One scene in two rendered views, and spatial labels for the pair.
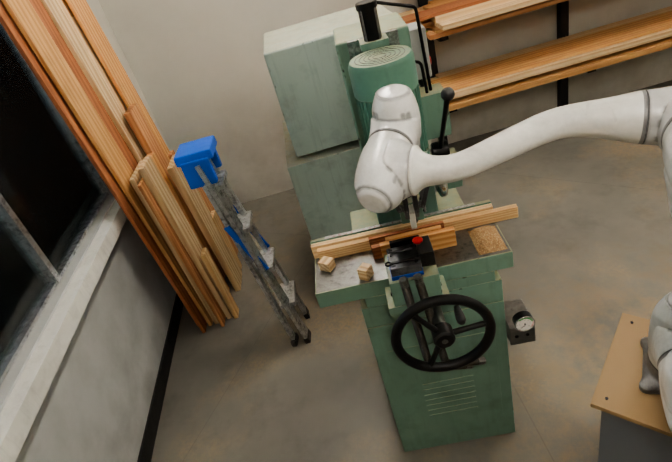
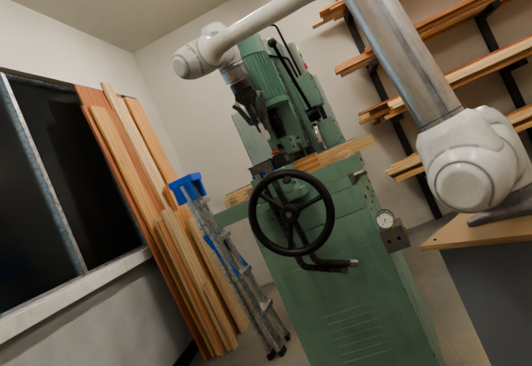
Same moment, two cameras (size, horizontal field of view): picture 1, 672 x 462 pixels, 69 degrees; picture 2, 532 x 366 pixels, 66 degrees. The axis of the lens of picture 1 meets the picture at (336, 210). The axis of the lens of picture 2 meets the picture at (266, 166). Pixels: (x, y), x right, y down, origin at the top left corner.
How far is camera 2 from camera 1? 1.09 m
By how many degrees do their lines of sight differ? 35
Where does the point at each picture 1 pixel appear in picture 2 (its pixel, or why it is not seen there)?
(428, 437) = not seen: outside the picture
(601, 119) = not seen: outside the picture
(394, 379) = (296, 310)
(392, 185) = (186, 51)
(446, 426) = not seen: outside the picture
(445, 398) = (353, 336)
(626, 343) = not seen: hidden behind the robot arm
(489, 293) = (351, 200)
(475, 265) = (328, 171)
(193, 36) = (226, 154)
